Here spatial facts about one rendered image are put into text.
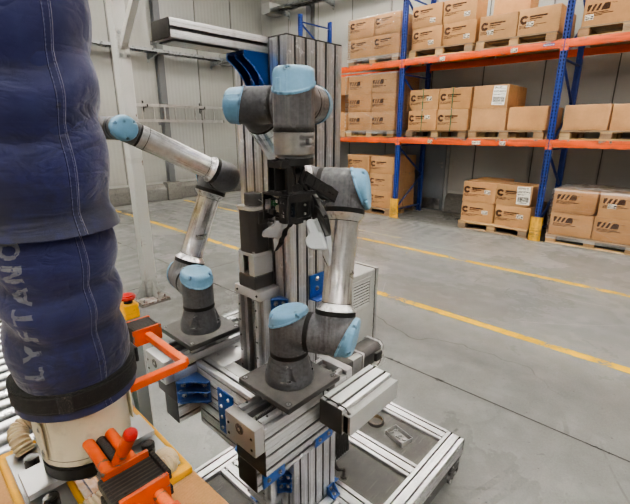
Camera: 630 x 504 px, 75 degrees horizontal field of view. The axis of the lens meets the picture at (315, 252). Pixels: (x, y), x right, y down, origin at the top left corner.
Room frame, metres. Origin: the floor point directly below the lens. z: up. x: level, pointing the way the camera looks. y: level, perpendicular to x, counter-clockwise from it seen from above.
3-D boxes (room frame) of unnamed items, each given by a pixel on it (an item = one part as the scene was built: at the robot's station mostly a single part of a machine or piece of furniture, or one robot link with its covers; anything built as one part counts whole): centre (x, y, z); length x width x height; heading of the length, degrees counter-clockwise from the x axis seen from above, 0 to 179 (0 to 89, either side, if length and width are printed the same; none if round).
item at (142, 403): (1.75, 0.86, 0.50); 0.07 x 0.07 x 1.00; 47
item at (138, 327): (1.13, 0.53, 1.18); 0.09 x 0.08 x 0.05; 136
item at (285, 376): (1.10, 0.08, 1.09); 0.15 x 0.15 x 0.10
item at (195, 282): (1.45, 0.45, 1.20); 0.13 x 0.12 x 0.14; 36
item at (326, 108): (0.88, 0.03, 1.82); 0.11 x 0.11 x 0.08; 73
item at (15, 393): (0.73, 0.48, 1.30); 0.23 x 0.23 x 0.04
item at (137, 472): (0.56, 0.31, 1.18); 0.10 x 0.08 x 0.06; 136
